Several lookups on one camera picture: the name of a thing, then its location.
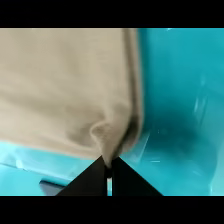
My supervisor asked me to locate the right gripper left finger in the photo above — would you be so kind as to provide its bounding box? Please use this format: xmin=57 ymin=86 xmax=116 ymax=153
xmin=55 ymin=155 xmax=108 ymax=197

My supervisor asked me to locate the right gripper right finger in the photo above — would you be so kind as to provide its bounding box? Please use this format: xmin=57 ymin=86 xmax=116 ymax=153
xmin=111 ymin=156 xmax=164 ymax=197

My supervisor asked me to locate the brown garment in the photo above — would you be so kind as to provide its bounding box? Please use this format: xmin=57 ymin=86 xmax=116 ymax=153
xmin=0 ymin=28 xmax=145 ymax=168

